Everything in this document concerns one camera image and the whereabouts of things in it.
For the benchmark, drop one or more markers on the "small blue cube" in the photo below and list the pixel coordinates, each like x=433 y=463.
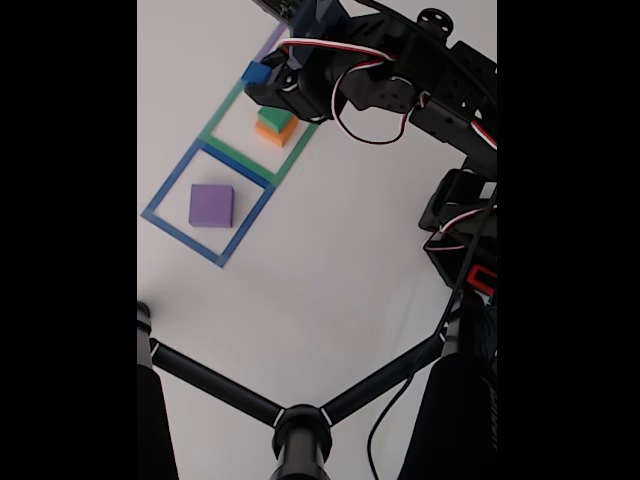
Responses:
x=255 y=72

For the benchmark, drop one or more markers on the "green cube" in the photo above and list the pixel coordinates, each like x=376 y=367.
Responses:
x=272 y=117

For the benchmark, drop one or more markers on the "orange cube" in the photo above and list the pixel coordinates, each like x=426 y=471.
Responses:
x=275 y=134

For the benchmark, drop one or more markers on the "purple cube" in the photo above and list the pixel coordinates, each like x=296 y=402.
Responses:
x=210 y=205

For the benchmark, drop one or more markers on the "purple tape square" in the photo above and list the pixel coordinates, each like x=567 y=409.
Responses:
x=270 y=42

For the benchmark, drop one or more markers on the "green tape square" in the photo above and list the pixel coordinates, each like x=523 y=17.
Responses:
x=225 y=105

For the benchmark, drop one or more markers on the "blue tape square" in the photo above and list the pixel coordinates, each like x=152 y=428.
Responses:
x=165 y=187

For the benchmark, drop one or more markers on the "red clamp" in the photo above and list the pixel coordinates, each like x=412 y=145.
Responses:
x=482 y=280

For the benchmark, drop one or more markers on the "black tripod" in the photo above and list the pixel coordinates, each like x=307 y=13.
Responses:
x=300 y=440

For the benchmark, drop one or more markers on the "gripper camera board, blue mount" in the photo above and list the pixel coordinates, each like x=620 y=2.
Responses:
x=305 y=12

